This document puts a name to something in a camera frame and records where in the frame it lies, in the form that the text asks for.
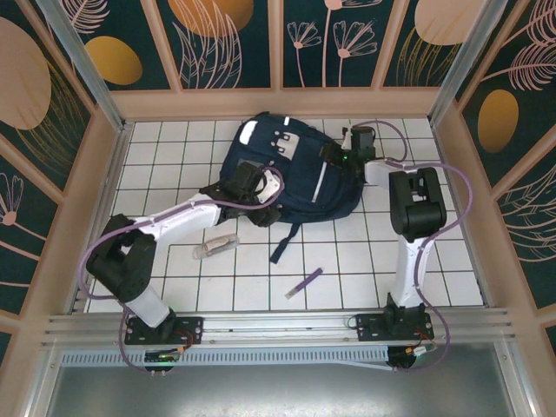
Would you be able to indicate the aluminium corner post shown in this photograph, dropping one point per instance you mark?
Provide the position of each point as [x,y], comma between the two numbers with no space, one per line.
[462,65]
[84,65]

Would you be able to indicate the clear plastic pencil case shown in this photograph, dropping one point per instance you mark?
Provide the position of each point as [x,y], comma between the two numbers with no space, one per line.
[215,247]

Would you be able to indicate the navy blue backpack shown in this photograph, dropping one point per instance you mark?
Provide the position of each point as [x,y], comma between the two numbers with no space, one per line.
[304,182]

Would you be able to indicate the small circuit board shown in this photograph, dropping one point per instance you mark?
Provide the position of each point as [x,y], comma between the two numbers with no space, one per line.
[160,356]

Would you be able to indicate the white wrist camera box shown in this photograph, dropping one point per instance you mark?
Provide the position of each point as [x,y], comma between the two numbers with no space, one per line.
[347,137]
[271,187]

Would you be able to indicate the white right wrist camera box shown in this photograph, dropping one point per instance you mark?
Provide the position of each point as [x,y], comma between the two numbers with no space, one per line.
[347,137]

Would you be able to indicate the aluminium mounting rail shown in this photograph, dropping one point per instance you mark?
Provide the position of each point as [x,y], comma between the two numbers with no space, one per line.
[278,330]

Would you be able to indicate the grey metal sheet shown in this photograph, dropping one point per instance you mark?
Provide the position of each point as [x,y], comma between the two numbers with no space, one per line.
[278,391]

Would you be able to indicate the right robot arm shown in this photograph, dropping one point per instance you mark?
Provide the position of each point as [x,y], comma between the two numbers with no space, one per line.
[417,204]

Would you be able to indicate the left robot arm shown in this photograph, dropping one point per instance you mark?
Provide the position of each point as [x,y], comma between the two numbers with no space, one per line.
[182,221]

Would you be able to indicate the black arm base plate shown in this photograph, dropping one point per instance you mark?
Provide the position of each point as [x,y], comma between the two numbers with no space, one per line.
[193,330]
[369,328]

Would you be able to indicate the purple pen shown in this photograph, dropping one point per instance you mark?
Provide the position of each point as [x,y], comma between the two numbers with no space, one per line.
[304,283]

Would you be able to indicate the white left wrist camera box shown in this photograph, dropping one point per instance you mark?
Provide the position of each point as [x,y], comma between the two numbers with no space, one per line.
[271,187]

